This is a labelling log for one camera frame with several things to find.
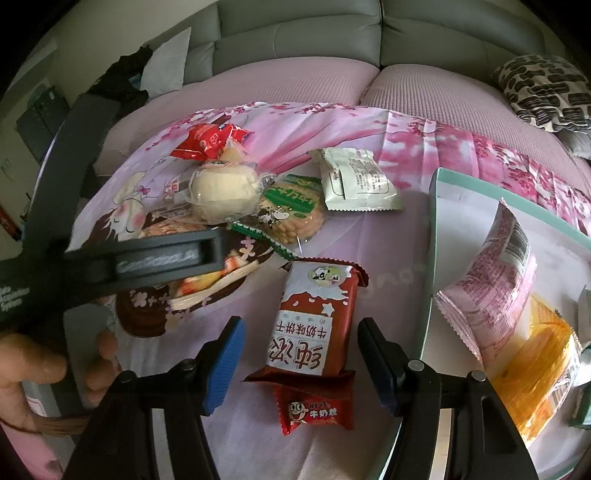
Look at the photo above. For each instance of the teal shallow cardboard tray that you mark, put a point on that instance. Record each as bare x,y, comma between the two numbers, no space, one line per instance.
466,217

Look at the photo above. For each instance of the white and green snack packet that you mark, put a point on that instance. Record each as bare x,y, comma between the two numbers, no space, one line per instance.
355,180

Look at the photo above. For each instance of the grey pillow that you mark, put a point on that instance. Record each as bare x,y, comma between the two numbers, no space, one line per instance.
579,143

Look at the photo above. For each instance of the dark cabinet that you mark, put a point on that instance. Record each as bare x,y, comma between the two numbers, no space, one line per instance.
41,120

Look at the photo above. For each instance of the pink cartoon printed blanket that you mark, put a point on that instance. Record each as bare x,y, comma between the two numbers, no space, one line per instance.
392,277

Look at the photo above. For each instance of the black and white patterned pillow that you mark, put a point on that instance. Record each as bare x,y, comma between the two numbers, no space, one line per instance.
540,87

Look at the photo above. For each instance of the red snack packet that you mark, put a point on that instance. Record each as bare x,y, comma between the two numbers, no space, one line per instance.
207,138

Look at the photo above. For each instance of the yellow cake packet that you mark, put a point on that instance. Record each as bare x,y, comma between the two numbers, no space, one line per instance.
535,369

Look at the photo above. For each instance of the pink sofa seat cover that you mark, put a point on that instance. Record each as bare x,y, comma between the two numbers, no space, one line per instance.
277,87

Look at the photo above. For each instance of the cream bun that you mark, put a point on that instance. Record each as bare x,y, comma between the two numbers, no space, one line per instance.
226,184

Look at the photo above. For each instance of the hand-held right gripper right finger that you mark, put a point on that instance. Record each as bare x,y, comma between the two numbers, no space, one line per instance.
376,364

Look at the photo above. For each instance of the red milk biscuit packet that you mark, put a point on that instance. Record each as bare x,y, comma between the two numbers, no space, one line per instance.
314,323

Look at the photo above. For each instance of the small red candy packet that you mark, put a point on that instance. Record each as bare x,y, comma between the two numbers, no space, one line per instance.
314,410

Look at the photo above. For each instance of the black clothing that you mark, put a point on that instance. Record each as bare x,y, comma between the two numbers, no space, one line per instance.
127,74

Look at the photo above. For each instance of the red cylinder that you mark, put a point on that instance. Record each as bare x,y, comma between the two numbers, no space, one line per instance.
9,221

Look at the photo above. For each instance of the green round biscuit packet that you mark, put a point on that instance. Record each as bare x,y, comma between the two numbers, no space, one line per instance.
288,214

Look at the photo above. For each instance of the long green snack packet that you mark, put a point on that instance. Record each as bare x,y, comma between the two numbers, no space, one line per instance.
582,406

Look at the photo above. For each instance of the person's left hand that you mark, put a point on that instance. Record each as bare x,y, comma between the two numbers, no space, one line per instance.
27,364

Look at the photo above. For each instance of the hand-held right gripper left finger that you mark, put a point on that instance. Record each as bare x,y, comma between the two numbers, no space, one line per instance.
226,364

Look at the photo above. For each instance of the pink snack packet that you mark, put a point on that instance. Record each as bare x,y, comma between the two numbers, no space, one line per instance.
489,286

